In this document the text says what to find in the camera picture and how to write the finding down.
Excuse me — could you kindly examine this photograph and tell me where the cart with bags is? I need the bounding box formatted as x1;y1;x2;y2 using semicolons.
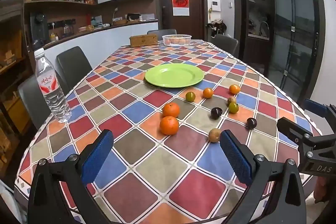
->
206;19;228;37

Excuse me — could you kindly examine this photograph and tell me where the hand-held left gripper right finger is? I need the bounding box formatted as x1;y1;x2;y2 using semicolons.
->
219;130;307;224

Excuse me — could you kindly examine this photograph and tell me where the dark grey dining chair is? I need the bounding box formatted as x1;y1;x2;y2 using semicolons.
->
56;46;93;94
211;34;239;58
18;74;54;130
147;29;177;38

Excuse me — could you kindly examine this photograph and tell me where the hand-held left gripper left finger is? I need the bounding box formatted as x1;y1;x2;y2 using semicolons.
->
27;129;114;224

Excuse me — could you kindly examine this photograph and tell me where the white plastic basket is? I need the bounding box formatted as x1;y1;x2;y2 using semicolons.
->
162;34;193;46

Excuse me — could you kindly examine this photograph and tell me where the person's right hand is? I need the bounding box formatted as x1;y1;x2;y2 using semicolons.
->
313;174;332;204

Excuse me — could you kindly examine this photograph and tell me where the red and white wall poster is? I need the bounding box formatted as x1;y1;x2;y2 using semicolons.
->
172;0;190;16

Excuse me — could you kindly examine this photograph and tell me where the glass sliding door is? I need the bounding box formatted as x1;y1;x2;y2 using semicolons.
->
263;0;326;100

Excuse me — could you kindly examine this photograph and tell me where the black coffee machine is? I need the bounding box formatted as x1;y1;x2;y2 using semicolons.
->
30;11;50;46

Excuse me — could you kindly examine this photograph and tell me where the clear plastic water bottle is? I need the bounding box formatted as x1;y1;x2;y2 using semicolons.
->
35;48;72;123

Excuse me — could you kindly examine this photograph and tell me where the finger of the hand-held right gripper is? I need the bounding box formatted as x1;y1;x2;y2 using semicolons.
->
304;98;336;122
277;117;316;147

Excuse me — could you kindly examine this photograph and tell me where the white counter cabinet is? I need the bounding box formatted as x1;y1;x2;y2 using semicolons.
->
34;20;159;71

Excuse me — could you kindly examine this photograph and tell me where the large orange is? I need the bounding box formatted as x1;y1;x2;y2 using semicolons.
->
162;103;180;118
160;116;180;135

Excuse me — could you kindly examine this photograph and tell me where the woven rattan box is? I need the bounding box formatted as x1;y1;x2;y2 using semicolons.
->
129;34;159;47

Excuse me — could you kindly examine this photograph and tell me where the checkered colourful tablecloth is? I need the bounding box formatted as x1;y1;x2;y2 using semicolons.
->
14;40;324;224

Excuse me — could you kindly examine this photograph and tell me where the dark brown door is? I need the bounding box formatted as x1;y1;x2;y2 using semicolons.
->
155;0;207;41

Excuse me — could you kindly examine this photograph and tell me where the green plate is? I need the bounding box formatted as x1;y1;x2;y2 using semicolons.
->
144;64;205;88

